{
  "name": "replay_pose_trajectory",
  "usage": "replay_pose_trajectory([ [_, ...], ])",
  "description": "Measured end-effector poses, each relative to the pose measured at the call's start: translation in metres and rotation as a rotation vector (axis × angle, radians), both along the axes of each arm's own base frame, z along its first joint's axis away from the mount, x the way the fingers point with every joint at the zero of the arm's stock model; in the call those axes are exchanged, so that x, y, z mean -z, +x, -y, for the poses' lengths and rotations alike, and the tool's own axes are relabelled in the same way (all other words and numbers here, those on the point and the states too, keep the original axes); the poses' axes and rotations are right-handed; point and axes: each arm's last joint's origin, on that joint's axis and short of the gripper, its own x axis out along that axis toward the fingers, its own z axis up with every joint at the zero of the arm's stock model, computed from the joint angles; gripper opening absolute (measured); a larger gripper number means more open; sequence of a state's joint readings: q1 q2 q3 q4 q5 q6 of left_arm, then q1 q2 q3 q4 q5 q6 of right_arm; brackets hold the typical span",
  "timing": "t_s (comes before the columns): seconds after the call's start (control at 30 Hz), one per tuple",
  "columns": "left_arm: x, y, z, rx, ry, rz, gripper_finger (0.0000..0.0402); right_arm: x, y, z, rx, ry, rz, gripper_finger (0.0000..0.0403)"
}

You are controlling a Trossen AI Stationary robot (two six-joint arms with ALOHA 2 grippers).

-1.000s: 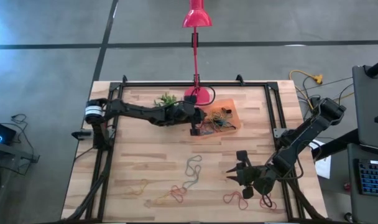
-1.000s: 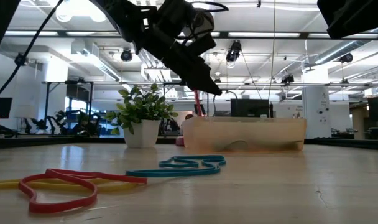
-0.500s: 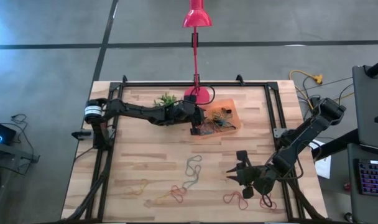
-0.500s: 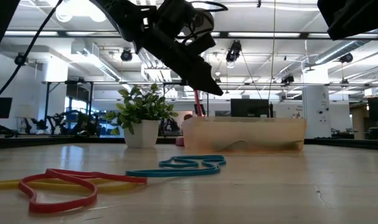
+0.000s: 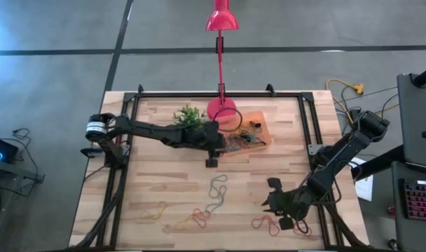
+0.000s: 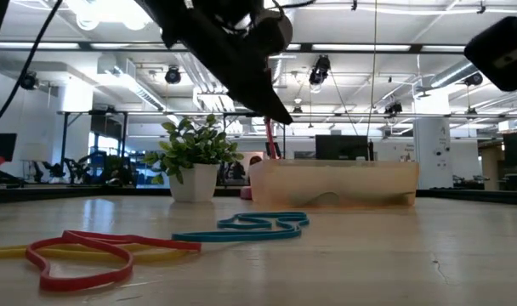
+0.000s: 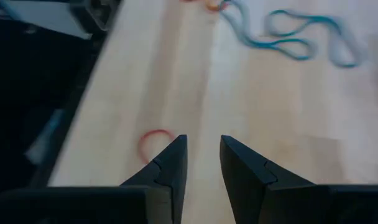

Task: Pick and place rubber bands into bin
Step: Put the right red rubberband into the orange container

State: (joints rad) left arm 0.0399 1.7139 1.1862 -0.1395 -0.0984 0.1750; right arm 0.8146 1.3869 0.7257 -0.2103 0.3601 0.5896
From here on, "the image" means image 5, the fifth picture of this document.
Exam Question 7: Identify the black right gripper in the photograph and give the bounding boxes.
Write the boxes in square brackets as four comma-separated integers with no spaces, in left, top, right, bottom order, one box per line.
[261,177,314,231]

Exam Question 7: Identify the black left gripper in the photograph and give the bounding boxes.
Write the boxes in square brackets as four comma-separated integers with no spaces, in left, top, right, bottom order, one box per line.
[195,120,226,169]

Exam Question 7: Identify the teal rubber band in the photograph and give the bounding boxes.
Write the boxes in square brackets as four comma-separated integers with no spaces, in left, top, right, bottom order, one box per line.
[208,174,229,214]
[239,129,268,146]
[226,139,244,154]

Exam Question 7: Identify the red rubber band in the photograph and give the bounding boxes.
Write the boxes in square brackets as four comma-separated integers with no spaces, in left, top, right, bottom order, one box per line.
[191,208,212,229]
[250,215,281,237]
[291,219,313,237]

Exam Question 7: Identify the yellow rubber band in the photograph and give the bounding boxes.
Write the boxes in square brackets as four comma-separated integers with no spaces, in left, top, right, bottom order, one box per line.
[235,121,256,141]
[163,216,195,235]
[142,201,169,222]

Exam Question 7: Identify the orange translucent plastic bin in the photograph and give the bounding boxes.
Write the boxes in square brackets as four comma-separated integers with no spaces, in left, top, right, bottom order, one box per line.
[216,110,273,155]

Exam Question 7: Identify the green plant in white pot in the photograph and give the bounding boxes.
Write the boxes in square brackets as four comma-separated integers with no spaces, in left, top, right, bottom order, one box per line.
[172,104,209,129]

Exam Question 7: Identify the white paper sheet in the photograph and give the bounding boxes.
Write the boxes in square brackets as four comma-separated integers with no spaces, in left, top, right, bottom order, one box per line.
[346,155,374,203]

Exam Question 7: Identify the black metal bar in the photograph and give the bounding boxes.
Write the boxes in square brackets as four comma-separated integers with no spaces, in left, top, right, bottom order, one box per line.
[350,143,407,182]

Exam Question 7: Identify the red desk lamp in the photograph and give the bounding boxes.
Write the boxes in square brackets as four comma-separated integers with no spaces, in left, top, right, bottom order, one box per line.
[205,0,240,120]

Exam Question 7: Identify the black power adapter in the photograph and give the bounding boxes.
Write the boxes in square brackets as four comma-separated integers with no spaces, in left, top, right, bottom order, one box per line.
[348,107,363,123]

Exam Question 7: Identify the dark grey desk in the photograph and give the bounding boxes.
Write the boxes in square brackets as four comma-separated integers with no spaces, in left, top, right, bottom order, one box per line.
[390,160,426,252]
[396,72,426,169]

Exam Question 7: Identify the black computer keyboard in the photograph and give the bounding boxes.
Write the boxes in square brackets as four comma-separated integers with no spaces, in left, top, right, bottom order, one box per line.
[403,179,426,222]

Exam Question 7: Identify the black metal stand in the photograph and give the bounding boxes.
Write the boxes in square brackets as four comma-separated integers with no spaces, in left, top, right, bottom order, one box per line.
[0,159,46,186]

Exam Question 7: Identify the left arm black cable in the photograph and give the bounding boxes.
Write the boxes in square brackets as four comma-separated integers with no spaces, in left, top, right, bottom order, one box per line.
[184,106,243,133]

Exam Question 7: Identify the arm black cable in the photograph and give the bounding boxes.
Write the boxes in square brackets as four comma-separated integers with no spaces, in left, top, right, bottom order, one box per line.
[317,159,343,206]
[184,106,243,133]

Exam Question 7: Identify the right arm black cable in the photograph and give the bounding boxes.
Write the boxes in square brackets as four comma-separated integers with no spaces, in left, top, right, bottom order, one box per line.
[317,159,343,206]

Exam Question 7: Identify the yellow extension cord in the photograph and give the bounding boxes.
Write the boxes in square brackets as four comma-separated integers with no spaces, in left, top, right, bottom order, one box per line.
[324,78,365,124]

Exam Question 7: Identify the black floor cable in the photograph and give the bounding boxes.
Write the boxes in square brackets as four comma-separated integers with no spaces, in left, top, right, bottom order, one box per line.
[10,127,41,178]

